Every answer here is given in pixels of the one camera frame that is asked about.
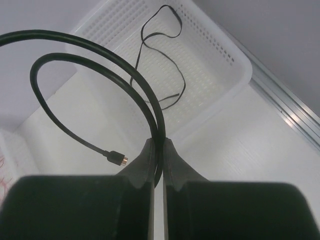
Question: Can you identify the right aluminium frame post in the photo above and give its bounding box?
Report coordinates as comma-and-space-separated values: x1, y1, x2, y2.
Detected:
229, 34, 320, 149

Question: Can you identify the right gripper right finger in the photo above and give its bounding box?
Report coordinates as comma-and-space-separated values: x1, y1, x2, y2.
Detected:
163, 138, 318, 240

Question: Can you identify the right white plastic basket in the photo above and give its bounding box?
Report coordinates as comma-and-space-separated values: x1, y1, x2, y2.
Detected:
72, 0, 253, 145

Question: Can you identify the thin black cable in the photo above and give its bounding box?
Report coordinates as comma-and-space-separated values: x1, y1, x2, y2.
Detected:
129, 4, 187, 111

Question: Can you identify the thin red wire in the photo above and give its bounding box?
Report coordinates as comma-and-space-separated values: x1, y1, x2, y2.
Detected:
0, 154, 13, 196

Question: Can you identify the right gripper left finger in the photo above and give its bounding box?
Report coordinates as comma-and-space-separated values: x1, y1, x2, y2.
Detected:
0, 139, 156, 240

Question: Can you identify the black cable gold plug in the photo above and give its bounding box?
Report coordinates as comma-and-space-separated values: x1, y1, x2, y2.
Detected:
0, 29, 166, 185

